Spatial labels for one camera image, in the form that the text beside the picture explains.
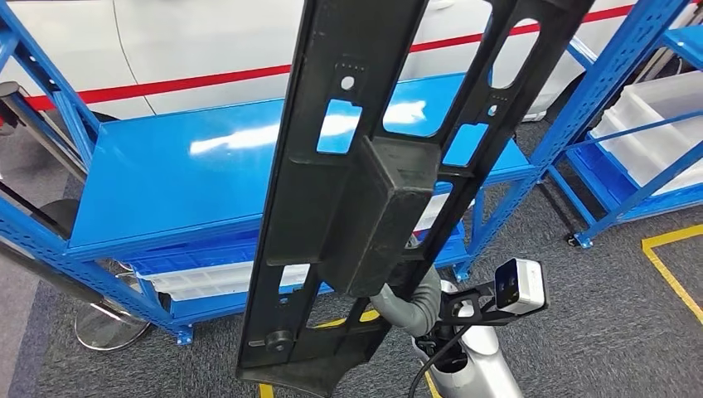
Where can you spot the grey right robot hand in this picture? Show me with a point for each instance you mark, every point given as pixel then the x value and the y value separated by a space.
pixel 387 307

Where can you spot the black plastic car part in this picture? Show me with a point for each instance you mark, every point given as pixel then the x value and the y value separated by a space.
pixel 351 219

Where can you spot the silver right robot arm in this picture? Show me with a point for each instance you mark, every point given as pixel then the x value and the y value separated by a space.
pixel 483 357

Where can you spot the blue metal shelf rack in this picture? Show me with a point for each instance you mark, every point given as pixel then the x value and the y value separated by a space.
pixel 165 181

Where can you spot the blue wheeled shelf rack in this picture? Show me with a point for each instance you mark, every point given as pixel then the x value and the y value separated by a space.
pixel 686 46

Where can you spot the shallow white plastic bin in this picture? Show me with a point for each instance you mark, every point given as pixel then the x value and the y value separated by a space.
pixel 219 280

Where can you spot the stanchion with chrome base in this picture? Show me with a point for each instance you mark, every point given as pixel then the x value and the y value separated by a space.
pixel 110 329

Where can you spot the white car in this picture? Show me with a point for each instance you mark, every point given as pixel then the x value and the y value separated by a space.
pixel 192 49

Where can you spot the stanchion with black base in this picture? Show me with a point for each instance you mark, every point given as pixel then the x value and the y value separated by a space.
pixel 60 217

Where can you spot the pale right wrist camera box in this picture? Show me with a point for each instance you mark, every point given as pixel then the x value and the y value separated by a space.
pixel 522 285

